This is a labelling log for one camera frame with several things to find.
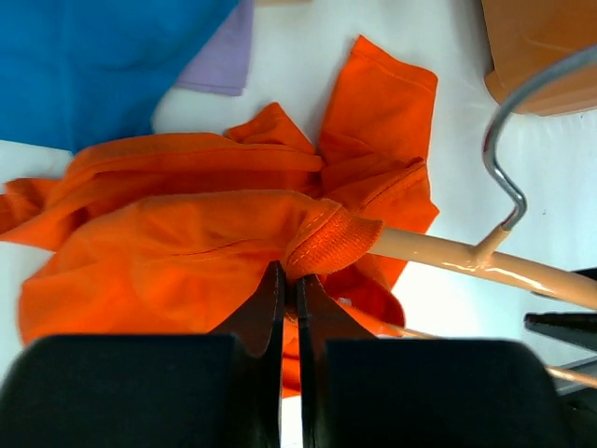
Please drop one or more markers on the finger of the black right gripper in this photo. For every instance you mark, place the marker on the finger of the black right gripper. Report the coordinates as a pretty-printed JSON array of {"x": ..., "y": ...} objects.
[{"x": 575, "y": 328}]

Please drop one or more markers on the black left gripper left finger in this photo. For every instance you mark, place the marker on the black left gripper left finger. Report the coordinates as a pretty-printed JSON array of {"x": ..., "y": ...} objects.
[{"x": 219, "y": 389}]

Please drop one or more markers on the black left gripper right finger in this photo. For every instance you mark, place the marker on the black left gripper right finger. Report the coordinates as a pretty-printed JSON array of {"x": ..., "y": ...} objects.
[{"x": 358, "y": 390}]

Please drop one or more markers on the peach hanger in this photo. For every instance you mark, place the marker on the peach hanger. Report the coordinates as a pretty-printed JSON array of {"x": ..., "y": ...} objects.
[{"x": 483, "y": 260}]

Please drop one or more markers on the orange t shirt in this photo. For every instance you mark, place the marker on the orange t shirt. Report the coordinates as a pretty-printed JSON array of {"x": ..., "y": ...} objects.
[{"x": 172, "y": 233}]

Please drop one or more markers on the blue t shirt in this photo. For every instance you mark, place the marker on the blue t shirt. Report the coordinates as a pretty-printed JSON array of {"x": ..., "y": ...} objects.
[{"x": 79, "y": 73}]

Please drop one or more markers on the lavender t shirt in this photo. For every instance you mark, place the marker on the lavender t shirt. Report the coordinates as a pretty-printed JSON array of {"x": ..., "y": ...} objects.
[{"x": 222, "y": 65}]

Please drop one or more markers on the orange plastic basket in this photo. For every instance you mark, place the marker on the orange plastic basket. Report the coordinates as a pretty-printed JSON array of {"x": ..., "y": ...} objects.
[{"x": 526, "y": 37}]

